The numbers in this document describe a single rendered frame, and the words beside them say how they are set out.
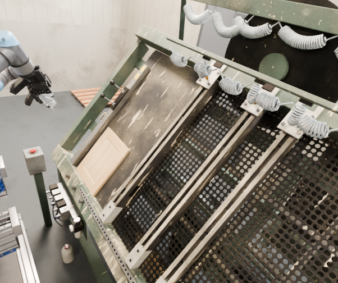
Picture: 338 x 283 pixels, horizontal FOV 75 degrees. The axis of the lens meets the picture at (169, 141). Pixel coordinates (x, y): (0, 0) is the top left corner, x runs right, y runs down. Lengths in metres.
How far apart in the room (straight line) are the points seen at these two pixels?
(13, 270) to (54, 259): 0.35
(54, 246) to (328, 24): 2.62
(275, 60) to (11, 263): 2.38
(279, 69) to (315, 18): 0.29
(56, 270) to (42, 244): 0.30
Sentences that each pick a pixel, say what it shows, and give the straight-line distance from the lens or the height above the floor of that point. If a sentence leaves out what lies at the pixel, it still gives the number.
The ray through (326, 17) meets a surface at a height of 2.16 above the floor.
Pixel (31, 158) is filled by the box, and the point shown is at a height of 0.92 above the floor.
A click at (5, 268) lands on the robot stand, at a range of 2.28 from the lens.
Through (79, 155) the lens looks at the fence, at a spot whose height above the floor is 0.98.
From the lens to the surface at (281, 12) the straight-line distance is 1.57.
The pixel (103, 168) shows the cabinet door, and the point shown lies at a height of 1.03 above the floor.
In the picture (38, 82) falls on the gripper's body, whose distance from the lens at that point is 1.12.
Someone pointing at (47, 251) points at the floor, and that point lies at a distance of 2.50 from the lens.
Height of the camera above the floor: 2.13
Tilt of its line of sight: 34 degrees down
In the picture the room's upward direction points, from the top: 12 degrees clockwise
